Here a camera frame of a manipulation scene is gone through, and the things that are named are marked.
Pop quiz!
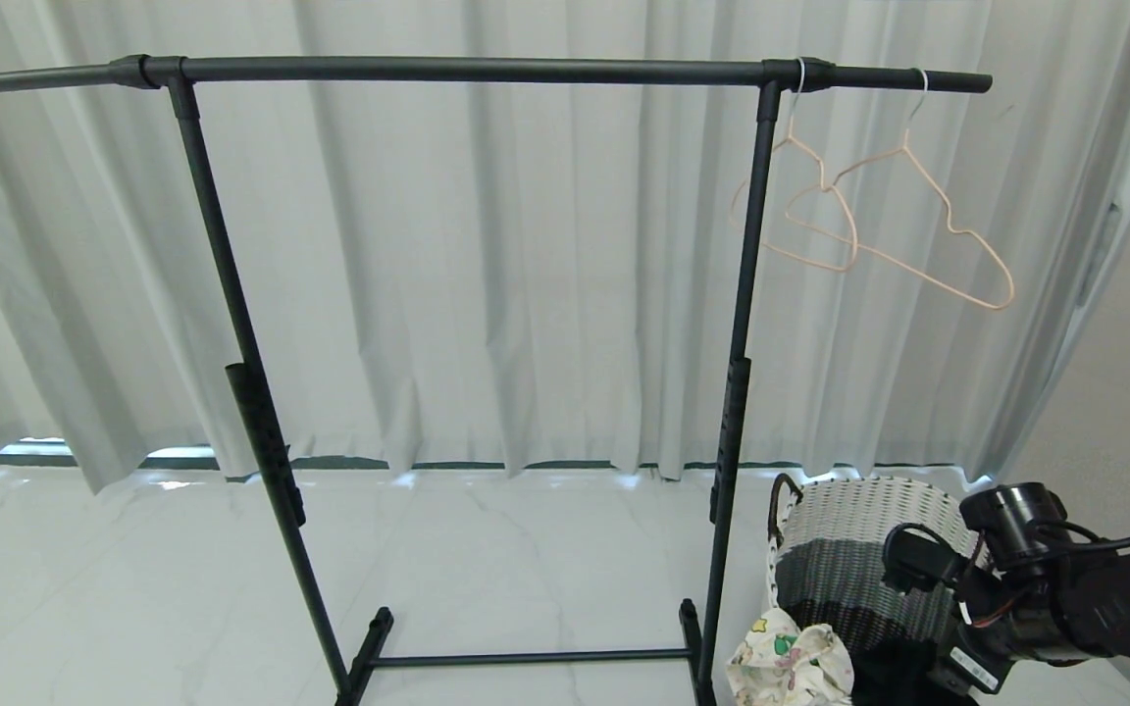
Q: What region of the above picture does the pink clothes hanger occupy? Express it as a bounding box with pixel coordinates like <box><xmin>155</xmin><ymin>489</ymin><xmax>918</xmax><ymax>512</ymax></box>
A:
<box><xmin>730</xmin><ymin>61</ymin><xmax>861</xmax><ymax>275</ymax></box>
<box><xmin>784</xmin><ymin>69</ymin><xmax>1016</xmax><ymax>312</ymax></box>

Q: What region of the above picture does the black cable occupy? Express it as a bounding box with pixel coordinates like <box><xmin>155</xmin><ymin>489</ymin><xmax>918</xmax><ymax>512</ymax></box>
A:
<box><xmin>887</xmin><ymin>520</ymin><xmax>1130</xmax><ymax>575</ymax></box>

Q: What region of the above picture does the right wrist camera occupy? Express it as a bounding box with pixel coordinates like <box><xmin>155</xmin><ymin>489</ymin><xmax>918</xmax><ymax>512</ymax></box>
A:
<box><xmin>882</xmin><ymin>525</ymin><xmax>998</xmax><ymax>614</ymax></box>

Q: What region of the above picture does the white laundry basket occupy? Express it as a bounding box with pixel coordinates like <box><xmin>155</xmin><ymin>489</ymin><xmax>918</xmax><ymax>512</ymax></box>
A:
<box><xmin>768</xmin><ymin>473</ymin><xmax>994</xmax><ymax>660</ymax></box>

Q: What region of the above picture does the black t-shirt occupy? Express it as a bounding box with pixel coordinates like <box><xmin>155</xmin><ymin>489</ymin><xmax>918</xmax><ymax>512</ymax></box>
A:
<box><xmin>849</xmin><ymin>639</ymin><xmax>978</xmax><ymax>706</ymax></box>

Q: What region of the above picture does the cream printed garment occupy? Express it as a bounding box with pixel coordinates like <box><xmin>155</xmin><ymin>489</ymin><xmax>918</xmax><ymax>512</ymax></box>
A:
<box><xmin>725</xmin><ymin>607</ymin><xmax>856</xmax><ymax>706</ymax></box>

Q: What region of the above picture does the black clothes rack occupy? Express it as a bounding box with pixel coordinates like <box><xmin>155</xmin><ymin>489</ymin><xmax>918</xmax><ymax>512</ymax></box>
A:
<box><xmin>0</xmin><ymin>54</ymin><xmax>994</xmax><ymax>706</ymax></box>

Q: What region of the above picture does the white curtain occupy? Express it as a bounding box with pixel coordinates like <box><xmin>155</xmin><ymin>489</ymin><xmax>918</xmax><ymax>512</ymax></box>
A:
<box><xmin>0</xmin><ymin>0</ymin><xmax>1130</xmax><ymax>494</ymax></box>

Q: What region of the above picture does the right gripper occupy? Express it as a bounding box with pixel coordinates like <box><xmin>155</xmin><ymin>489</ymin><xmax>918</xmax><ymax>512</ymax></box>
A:
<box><xmin>928</xmin><ymin>579</ymin><xmax>1066</xmax><ymax>697</ymax></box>

